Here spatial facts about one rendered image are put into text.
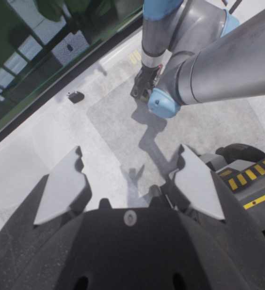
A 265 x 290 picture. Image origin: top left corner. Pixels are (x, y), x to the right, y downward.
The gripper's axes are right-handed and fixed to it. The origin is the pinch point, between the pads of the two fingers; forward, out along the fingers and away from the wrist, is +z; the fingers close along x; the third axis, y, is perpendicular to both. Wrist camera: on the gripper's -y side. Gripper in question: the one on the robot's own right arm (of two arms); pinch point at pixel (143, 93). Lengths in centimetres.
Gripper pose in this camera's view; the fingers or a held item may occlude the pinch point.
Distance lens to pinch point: 57.9
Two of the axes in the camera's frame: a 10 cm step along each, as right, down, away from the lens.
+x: -8.3, -5.6, -0.1
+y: 5.6, -8.2, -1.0
